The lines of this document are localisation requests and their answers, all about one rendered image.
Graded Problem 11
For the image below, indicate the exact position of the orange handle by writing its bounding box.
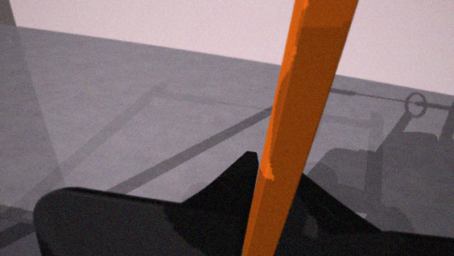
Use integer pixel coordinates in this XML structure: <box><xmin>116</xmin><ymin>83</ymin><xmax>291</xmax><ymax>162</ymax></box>
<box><xmin>243</xmin><ymin>0</ymin><xmax>359</xmax><ymax>256</ymax></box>

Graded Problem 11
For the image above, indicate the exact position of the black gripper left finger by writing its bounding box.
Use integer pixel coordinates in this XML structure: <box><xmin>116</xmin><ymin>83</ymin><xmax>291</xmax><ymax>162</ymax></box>
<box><xmin>32</xmin><ymin>151</ymin><xmax>259</xmax><ymax>256</ymax></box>

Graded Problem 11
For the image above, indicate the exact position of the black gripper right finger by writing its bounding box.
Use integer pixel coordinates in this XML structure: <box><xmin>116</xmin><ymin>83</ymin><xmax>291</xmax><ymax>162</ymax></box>
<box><xmin>274</xmin><ymin>173</ymin><xmax>454</xmax><ymax>256</ymax></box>

